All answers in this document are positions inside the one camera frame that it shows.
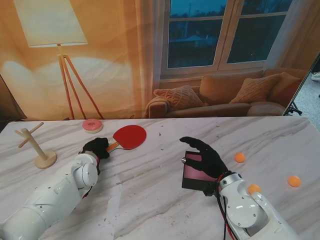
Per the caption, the dark brown panel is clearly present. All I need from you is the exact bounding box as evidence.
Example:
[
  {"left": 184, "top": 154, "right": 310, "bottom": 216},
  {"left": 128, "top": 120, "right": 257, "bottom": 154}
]
[{"left": 0, "top": 72, "right": 28, "bottom": 122}]

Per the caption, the black box with pink inside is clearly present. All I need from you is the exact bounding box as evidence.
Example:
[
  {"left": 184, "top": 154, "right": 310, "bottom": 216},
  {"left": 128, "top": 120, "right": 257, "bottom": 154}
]
[{"left": 181, "top": 149, "right": 219, "bottom": 192}]

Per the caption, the black tripod stand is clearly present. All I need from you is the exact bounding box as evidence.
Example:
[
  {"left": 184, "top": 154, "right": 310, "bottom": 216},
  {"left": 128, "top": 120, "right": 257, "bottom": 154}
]
[{"left": 284, "top": 99, "right": 304, "bottom": 117}]

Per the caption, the wooden peg stand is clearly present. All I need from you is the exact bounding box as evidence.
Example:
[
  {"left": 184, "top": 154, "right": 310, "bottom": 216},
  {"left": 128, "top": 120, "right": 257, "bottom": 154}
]
[{"left": 14, "top": 121, "right": 58, "bottom": 170}]

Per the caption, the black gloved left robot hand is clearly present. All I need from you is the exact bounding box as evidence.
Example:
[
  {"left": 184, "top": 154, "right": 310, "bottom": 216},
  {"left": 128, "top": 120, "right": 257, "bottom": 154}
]
[{"left": 79, "top": 136, "right": 111, "bottom": 160}]

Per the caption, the printed living room backdrop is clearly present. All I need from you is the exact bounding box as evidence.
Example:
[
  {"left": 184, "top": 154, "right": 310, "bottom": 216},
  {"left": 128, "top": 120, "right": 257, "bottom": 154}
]
[{"left": 0, "top": 0, "right": 320, "bottom": 123}]

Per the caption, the red black right arm cable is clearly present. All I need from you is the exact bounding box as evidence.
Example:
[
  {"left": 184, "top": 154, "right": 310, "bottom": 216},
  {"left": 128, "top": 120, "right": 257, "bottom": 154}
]
[{"left": 216, "top": 196, "right": 237, "bottom": 240}]

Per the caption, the pink frosted toy donut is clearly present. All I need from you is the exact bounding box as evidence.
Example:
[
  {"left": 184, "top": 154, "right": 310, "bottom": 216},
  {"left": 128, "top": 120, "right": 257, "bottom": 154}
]
[{"left": 82, "top": 118, "right": 104, "bottom": 134}]

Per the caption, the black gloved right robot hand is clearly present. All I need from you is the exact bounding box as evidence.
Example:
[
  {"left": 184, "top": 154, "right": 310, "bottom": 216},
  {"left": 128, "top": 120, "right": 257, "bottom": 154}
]
[{"left": 179, "top": 136, "right": 232, "bottom": 181}]

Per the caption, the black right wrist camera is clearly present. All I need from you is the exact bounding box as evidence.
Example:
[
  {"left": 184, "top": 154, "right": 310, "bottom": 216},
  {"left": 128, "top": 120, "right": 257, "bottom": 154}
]
[{"left": 202, "top": 182, "right": 221, "bottom": 198}]

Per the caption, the red ping pong bat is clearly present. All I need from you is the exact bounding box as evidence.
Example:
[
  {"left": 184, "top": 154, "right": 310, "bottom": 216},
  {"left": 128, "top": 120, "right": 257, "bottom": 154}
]
[{"left": 106, "top": 124, "right": 148, "bottom": 154}]

